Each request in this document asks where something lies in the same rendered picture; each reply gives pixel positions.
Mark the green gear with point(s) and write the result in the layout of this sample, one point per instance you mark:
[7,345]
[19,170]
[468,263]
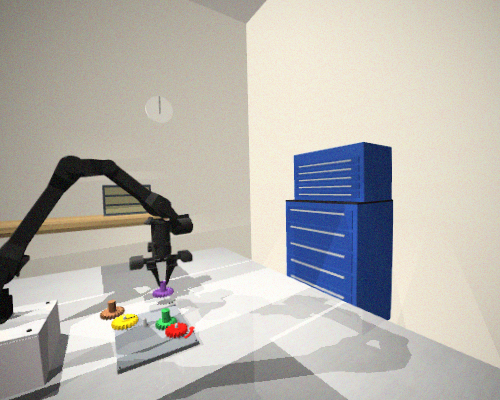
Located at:
[165,321]

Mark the yellow gear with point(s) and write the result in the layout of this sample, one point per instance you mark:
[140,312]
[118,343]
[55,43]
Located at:
[119,323]

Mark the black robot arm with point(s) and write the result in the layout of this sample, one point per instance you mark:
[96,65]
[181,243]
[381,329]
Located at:
[70,169]

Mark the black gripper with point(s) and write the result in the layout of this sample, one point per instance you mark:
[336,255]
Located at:
[161,250]

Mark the purple gear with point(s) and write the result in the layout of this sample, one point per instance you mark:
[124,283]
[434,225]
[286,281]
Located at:
[162,291]

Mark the orange gear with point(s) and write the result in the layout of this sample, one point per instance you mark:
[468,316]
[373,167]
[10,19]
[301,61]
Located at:
[112,312]

